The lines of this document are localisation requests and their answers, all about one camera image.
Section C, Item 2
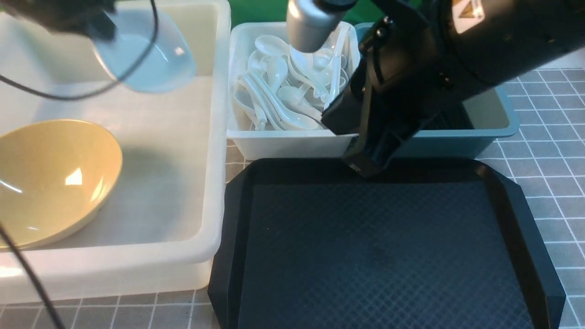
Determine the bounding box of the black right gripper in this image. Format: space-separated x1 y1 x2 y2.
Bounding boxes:
321 19 462 178

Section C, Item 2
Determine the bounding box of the small white square dish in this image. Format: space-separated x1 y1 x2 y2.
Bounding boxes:
92 8 197 93

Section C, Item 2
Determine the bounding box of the yellow noodle bowl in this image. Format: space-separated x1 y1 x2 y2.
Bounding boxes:
0 119 123 249

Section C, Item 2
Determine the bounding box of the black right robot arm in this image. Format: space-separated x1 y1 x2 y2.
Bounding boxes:
321 0 585 177

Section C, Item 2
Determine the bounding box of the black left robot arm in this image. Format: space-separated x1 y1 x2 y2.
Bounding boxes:
0 0 116 40

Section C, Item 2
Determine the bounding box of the white spoon long front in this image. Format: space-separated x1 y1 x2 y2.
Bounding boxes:
242 73 321 131

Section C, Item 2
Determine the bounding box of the small white plastic bin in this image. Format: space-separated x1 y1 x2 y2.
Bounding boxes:
226 21 356 160

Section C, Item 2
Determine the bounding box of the pile of black chopsticks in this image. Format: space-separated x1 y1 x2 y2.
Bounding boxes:
423 103 474 131

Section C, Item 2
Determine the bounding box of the black serving tray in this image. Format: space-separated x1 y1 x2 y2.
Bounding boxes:
207 159 566 329

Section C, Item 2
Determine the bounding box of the teal plastic bin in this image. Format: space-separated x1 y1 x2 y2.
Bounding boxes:
356 22 520 159

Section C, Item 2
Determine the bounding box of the white spoon top left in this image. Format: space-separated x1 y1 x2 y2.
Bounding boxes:
255 35 290 58

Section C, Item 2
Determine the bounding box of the green cloth backdrop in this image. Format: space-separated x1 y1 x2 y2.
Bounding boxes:
229 0 382 27

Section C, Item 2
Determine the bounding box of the grey checked table mat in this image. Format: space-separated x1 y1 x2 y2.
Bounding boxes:
0 69 585 329

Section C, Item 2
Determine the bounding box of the large translucent white tub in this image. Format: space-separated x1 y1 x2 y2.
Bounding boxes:
1 0 231 300

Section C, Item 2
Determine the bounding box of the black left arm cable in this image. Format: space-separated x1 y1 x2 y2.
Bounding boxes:
0 0 160 329

